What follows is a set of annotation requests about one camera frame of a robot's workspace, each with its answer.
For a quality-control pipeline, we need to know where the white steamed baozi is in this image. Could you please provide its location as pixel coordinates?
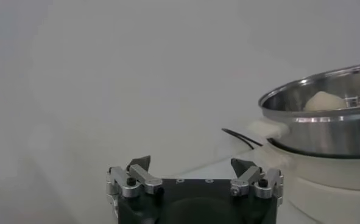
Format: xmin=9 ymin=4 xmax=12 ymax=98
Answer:
xmin=303 ymin=91 xmax=348 ymax=112

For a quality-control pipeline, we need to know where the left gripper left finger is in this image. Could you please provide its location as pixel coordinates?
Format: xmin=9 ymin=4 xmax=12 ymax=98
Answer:
xmin=105 ymin=155 xmax=164 ymax=217

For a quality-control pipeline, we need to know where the black cooker power cord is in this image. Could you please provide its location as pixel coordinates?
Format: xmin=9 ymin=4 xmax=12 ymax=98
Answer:
xmin=221 ymin=127 xmax=263 ymax=150

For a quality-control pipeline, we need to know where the stainless steel steamer basket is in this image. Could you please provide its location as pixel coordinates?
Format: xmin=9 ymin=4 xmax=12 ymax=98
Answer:
xmin=258 ymin=62 xmax=360 ymax=159

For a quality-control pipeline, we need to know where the white electric cooker pot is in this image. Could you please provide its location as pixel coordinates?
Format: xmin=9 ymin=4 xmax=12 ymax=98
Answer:
xmin=248 ymin=118 xmax=360 ymax=224

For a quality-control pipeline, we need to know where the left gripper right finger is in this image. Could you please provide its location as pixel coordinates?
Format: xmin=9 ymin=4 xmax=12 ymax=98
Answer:
xmin=230 ymin=157 xmax=284 ymax=208

